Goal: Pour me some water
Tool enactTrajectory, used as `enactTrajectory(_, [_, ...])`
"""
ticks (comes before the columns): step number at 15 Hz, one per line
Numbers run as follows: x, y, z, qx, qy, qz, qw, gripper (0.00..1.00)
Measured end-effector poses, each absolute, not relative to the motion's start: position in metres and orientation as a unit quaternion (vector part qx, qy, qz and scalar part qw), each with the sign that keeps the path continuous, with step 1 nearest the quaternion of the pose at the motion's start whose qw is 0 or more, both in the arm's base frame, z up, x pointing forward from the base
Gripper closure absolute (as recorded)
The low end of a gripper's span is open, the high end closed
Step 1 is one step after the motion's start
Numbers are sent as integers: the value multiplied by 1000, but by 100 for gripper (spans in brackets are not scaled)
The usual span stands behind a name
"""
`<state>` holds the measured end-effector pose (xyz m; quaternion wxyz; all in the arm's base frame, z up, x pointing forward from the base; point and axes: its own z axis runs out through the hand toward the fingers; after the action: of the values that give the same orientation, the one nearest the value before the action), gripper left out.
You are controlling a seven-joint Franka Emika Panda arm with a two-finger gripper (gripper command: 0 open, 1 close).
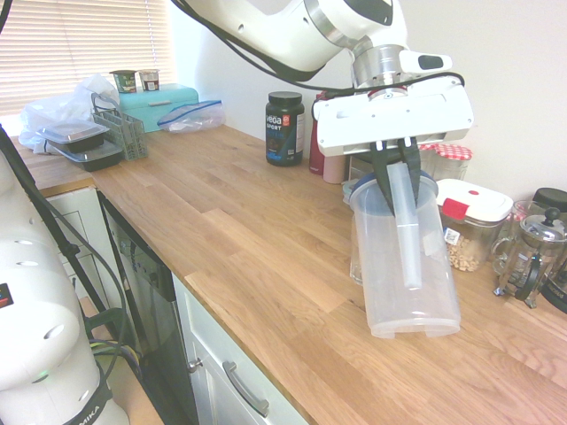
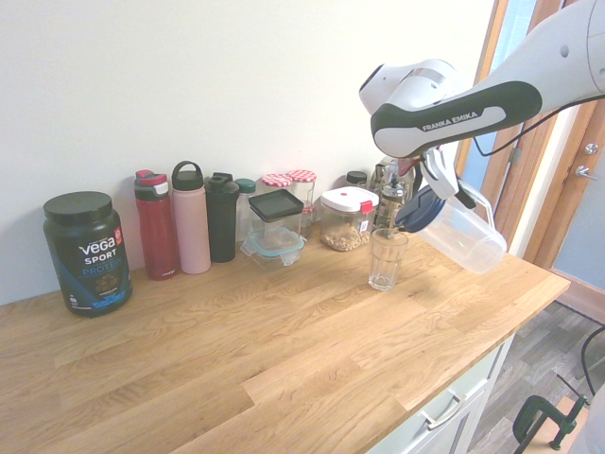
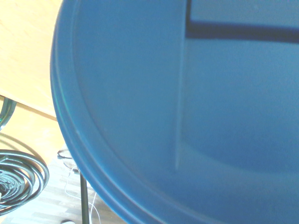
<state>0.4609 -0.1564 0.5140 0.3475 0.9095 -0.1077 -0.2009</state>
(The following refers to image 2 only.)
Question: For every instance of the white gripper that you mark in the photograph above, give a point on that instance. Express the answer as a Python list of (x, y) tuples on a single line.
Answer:
[(442, 175)]

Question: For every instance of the clear pitcher with blue lid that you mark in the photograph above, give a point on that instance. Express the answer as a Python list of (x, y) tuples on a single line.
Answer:
[(463, 236)]

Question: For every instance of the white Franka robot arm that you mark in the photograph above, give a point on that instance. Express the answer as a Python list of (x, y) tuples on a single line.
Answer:
[(449, 123)]

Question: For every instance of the red water bottle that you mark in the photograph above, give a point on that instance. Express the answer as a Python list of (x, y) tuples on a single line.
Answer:
[(158, 227)]

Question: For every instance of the metal door hinge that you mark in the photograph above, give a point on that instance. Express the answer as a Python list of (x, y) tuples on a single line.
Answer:
[(516, 156)]

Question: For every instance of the clear drinking glass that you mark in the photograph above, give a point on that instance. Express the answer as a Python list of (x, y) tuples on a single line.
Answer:
[(387, 265)]

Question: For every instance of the jar with black lid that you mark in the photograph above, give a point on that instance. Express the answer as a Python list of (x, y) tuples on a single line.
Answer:
[(355, 178)]

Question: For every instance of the nut container with white lid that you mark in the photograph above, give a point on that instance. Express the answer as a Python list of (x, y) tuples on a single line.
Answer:
[(342, 222)]

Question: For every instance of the metal door lock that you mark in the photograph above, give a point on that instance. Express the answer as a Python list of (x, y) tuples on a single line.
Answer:
[(591, 149)]

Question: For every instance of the small jar with red lid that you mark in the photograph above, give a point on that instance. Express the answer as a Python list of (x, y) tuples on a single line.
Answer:
[(308, 216)]

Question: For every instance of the square container with black lid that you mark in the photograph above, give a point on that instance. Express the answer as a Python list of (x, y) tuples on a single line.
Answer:
[(276, 205)]

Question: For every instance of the glass container with teal lid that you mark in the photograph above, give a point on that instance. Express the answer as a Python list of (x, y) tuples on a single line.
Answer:
[(271, 246)]

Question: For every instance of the pale green cabinet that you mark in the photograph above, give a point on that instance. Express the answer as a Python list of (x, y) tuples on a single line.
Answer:
[(463, 416)]

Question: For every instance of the clear bottle with green lid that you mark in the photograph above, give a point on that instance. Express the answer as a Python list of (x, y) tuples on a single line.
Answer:
[(245, 189)]

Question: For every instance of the green metal clamp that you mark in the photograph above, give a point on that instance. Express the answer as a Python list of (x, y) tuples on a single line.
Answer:
[(539, 416)]

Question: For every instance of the black shaker bottle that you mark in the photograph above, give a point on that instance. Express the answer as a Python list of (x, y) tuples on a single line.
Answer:
[(221, 222)]

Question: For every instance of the pink bottle with black lid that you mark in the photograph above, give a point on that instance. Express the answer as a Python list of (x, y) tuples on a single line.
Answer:
[(191, 227)]

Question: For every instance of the black Vega protein tub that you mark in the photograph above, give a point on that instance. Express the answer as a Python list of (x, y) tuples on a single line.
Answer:
[(87, 255)]

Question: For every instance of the wooden door frame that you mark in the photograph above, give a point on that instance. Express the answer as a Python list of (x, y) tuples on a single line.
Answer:
[(543, 213)]

